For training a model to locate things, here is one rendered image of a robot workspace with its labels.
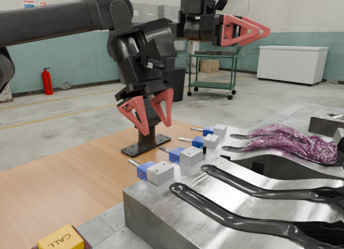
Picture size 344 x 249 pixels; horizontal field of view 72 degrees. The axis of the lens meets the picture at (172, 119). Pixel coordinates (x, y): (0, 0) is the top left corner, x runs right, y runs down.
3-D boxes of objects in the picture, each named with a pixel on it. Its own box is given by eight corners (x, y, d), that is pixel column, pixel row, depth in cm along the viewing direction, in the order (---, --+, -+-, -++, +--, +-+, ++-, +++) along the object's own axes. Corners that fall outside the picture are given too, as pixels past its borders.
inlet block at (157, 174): (122, 173, 59) (120, 154, 57) (137, 166, 62) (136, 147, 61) (158, 196, 51) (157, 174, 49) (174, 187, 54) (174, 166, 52)
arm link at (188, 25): (215, 14, 61) (194, 15, 65) (203, 12, 57) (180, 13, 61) (213, 42, 64) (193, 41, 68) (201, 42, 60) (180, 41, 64)
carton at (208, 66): (198, 71, 847) (198, 60, 833) (209, 70, 887) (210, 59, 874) (208, 73, 816) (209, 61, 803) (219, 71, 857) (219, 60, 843)
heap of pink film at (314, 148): (237, 154, 70) (239, 129, 67) (247, 133, 85) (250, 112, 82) (342, 175, 59) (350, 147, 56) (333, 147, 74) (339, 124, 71)
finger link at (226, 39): (270, 15, 52) (231, 16, 58) (256, 13, 47) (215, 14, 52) (265, 47, 54) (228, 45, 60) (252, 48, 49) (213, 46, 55)
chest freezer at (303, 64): (322, 83, 641) (329, 46, 611) (312, 87, 592) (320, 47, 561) (267, 76, 746) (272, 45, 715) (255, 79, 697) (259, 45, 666)
